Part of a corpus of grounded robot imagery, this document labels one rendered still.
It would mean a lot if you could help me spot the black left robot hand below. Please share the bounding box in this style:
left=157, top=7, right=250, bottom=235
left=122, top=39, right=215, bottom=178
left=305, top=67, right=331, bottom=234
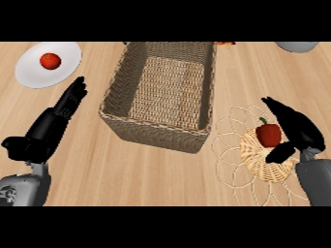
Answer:
left=0, top=76, right=90, bottom=165

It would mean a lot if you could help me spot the white round plate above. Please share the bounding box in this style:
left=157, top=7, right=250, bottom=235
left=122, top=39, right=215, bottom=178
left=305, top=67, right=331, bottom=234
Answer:
left=14, top=42, right=84, bottom=90

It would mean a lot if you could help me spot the red tomato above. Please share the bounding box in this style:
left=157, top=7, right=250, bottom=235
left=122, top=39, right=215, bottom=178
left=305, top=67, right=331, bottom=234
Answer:
left=38, top=52, right=63, bottom=71

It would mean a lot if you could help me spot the rectangular wicker basket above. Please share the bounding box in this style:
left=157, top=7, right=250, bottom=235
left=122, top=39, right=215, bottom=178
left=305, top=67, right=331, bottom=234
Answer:
left=98, top=42, right=218, bottom=155

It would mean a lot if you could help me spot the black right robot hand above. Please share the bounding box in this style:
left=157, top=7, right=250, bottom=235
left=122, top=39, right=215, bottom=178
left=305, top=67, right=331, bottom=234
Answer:
left=261, top=96, right=327, bottom=165

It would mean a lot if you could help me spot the woven flower-shaped placemat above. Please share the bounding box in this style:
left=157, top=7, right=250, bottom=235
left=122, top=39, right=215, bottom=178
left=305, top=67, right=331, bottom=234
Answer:
left=210, top=105, right=312, bottom=207

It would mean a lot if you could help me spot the red bell pepper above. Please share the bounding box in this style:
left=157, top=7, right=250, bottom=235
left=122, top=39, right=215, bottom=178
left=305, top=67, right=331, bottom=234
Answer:
left=255, top=116, right=283, bottom=148

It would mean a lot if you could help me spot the grey rounded object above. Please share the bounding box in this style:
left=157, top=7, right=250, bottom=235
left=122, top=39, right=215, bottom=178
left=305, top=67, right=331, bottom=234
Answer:
left=272, top=42, right=319, bottom=54

